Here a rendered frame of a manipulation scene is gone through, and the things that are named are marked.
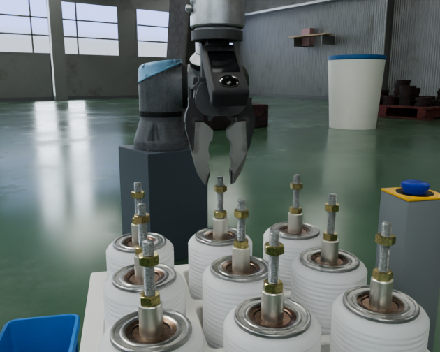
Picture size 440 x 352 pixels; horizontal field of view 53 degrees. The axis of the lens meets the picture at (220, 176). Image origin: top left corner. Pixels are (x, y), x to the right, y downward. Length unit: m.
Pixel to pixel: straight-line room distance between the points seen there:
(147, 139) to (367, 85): 3.61
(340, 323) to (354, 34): 11.15
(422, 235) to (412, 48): 10.01
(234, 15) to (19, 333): 0.57
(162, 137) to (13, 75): 10.51
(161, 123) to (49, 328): 0.60
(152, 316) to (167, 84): 0.82
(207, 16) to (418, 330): 0.44
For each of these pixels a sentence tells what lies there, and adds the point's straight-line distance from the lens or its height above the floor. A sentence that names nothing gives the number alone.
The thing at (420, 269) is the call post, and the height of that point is 0.20.
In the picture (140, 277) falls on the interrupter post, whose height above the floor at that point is 0.26.
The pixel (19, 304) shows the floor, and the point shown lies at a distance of 1.10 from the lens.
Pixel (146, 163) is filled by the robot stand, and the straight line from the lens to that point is 1.13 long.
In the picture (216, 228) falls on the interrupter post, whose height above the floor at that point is 0.27.
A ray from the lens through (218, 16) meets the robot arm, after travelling 0.61.
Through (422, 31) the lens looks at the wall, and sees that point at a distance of 10.60.
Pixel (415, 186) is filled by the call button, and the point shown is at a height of 0.33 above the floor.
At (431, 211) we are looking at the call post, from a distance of 0.71.
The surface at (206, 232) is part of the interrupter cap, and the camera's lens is 0.68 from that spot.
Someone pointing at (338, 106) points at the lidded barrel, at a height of 0.22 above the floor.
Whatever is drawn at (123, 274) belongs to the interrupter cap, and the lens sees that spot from 0.55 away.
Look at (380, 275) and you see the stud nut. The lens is 0.49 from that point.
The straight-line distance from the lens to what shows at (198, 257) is 0.65.
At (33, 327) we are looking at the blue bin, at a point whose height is 0.11.
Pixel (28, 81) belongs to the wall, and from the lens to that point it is 11.68.
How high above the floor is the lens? 0.48
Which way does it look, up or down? 12 degrees down
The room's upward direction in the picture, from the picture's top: straight up
